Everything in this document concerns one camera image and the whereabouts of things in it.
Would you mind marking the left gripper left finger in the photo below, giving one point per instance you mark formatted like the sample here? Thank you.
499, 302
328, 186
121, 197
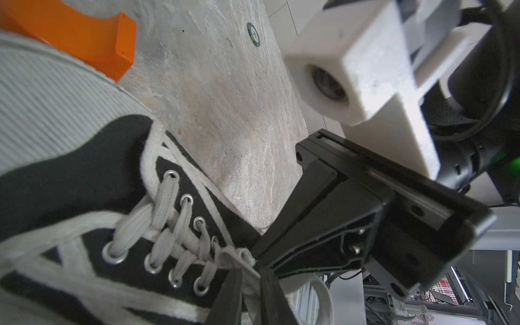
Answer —
227, 307

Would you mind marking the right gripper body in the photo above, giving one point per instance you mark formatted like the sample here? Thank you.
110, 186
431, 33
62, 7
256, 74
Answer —
426, 227

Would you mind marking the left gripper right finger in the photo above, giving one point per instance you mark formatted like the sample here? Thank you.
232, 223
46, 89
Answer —
275, 309

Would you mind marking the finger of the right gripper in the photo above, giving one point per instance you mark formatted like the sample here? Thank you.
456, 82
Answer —
317, 181
336, 235

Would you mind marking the black canvas sneaker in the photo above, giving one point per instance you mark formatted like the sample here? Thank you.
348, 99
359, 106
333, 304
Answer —
105, 217

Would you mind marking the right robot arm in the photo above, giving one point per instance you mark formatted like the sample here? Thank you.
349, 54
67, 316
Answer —
427, 96

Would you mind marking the orange plastic clip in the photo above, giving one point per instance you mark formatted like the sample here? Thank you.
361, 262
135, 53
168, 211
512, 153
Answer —
107, 44

